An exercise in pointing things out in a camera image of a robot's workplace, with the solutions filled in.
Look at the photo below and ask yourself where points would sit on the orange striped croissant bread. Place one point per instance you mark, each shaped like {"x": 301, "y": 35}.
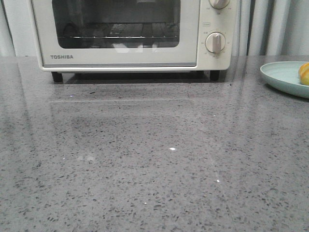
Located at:
{"x": 303, "y": 74}

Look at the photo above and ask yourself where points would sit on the white lower oven knob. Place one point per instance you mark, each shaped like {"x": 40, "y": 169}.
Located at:
{"x": 215, "y": 42}

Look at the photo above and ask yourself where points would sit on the white oven knob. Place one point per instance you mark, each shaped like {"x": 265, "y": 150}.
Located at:
{"x": 215, "y": 42}
{"x": 219, "y": 4}

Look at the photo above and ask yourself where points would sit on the white Toshiba toaster oven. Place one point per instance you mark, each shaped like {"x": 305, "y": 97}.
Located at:
{"x": 210, "y": 20}

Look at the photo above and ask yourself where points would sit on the glass oven door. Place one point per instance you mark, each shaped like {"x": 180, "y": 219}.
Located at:
{"x": 51, "y": 16}

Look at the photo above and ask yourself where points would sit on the white upper oven knob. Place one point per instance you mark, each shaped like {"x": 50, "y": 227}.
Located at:
{"x": 219, "y": 4}

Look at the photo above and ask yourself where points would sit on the light green round plate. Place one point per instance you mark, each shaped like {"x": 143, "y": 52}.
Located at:
{"x": 284, "y": 76}

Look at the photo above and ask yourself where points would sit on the metal wire oven rack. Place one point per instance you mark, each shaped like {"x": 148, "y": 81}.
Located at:
{"x": 121, "y": 30}

